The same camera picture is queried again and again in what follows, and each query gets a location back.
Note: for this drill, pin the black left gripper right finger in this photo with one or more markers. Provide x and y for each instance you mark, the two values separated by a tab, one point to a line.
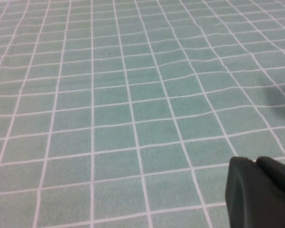
278	175

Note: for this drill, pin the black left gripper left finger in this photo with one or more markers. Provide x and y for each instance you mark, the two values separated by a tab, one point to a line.
247	204

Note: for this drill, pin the green white-checked tablecloth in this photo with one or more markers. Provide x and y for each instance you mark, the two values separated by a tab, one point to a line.
133	107

